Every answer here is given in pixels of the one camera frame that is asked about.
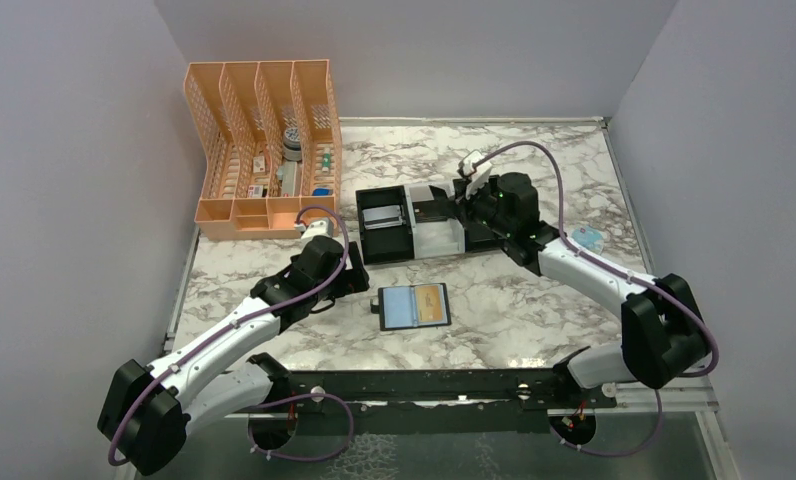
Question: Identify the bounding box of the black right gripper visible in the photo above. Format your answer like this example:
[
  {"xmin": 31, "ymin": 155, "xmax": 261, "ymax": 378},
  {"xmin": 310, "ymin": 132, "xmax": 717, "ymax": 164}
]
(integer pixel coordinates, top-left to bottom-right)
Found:
[{"xmin": 445, "ymin": 174, "xmax": 515, "ymax": 238}]

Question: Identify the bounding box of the black card back side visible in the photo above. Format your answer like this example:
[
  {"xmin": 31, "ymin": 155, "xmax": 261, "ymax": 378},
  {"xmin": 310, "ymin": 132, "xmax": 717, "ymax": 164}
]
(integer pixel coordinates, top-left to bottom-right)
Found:
[{"xmin": 413, "ymin": 200, "xmax": 454, "ymax": 223}]

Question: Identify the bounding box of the black leather card holder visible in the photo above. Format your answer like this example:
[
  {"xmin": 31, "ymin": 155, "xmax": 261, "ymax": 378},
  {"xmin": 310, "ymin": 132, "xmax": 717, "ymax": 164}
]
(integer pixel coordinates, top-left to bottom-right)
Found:
[{"xmin": 370, "ymin": 283, "xmax": 452, "ymax": 331}]

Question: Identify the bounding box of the gold card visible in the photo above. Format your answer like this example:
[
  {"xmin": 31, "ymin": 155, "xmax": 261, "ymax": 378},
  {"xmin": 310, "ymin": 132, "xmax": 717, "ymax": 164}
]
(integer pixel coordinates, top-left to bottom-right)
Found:
[{"xmin": 414, "ymin": 284, "xmax": 449, "ymax": 326}]

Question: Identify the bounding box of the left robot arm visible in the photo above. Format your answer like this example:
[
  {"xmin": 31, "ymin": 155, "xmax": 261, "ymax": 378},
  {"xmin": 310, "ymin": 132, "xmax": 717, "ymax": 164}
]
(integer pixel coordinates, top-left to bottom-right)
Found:
[{"xmin": 97, "ymin": 235, "xmax": 369, "ymax": 475}]

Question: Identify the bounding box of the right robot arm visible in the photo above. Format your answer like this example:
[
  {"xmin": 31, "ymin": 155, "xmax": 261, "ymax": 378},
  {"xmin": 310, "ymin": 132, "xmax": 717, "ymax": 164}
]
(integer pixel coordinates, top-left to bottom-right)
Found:
[{"xmin": 450, "ymin": 173, "xmax": 716, "ymax": 407}]

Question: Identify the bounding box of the black right card bin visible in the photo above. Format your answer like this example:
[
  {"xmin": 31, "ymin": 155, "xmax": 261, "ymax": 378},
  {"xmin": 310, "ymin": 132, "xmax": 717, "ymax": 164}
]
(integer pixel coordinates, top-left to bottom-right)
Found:
[{"xmin": 452, "ymin": 178, "xmax": 516, "ymax": 253}]

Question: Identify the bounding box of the black card bin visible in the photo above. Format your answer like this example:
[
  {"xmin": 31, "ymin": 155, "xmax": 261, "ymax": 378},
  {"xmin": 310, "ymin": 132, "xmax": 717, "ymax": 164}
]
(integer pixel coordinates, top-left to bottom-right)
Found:
[
  {"xmin": 452, "ymin": 178, "xmax": 516, "ymax": 253},
  {"xmin": 355, "ymin": 186, "xmax": 414, "ymax": 265}
]

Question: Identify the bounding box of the white middle card bin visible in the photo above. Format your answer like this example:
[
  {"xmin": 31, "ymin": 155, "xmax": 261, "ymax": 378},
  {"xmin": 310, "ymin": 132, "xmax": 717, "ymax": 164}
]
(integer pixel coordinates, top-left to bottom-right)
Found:
[{"xmin": 403, "ymin": 182, "xmax": 465, "ymax": 259}]

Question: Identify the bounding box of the black left card bin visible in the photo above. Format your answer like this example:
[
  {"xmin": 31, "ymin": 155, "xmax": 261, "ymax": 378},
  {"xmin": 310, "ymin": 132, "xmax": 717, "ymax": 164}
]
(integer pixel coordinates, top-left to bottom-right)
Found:
[{"xmin": 355, "ymin": 186, "xmax": 414, "ymax": 265}]

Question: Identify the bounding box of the silver card in left bin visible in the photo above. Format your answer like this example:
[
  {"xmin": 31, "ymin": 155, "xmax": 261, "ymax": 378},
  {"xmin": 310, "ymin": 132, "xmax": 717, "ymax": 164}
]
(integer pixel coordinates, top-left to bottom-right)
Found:
[{"xmin": 362, "ymin": 205, "xmax": 405, "ymax": 230}]

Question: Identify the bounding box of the blue nail clipper package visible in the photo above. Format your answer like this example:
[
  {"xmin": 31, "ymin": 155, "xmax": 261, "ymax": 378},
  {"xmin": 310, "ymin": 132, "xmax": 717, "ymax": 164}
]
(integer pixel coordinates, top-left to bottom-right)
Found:
[{"xmin": 570, "ymin": 225, "xmax": 605, "ymax": 255}]

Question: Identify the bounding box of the green white small tube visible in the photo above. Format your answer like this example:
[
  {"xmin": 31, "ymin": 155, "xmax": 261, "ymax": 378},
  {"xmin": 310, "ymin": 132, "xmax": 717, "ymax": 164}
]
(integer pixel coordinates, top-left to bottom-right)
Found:
[{"xmin": 321, "ymin": 149, "xmax": 332, "ymax": 174}]

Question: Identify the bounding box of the grey flat box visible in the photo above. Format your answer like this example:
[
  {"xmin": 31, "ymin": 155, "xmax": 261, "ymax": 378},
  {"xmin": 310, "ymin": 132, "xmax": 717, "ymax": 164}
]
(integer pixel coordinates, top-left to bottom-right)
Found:
[{"xmin": 278, "ymin": 161, "xmax": 301, "ymax": 197}]

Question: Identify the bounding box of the red white small box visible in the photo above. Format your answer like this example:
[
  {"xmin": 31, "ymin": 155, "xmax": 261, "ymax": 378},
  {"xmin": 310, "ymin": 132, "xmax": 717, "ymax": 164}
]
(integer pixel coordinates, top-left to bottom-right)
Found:
[{"xmin": 247, "ymin": 184, "xmax": 266, "ymax": 198}]

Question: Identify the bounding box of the peach plastic file organizer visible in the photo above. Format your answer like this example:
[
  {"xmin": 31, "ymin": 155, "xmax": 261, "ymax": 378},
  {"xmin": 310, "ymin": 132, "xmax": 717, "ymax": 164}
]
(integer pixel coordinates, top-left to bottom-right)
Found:
[{"xmin": 183, "ymin": 59, "xmax": 343, "ymax": 241}]

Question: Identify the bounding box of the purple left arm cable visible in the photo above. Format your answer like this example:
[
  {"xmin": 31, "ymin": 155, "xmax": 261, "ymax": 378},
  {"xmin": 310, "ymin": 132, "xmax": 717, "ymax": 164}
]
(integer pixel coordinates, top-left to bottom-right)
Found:
[{"xmin": 107, "ymin": 205, "xmax": 356, "ymax": 467}]

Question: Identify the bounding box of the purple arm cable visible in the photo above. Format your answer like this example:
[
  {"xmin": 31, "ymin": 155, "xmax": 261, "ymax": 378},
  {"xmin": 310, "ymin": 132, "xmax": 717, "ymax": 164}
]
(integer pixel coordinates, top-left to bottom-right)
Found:
[
  {"xmin": 107, "ymin": 205, "xmax": 356, "ymax": 467},
  {"xmin": 457, "ymin": 140, "xmax": 721, "ymax": 458}
]

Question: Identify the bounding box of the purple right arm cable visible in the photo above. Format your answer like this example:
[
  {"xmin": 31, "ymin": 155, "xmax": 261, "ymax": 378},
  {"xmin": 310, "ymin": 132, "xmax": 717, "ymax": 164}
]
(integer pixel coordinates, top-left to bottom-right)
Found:
[{"xmin": 457, "ymin": 140, "xmax": 721, "ymax": 458}]

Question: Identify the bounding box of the black mounting rail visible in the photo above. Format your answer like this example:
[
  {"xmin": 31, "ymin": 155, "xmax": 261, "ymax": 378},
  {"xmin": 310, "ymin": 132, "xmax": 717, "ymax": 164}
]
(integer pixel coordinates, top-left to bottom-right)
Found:
[{"xmin": 237, "ymin": 368, "xmax": 617, "ymax": 435}]

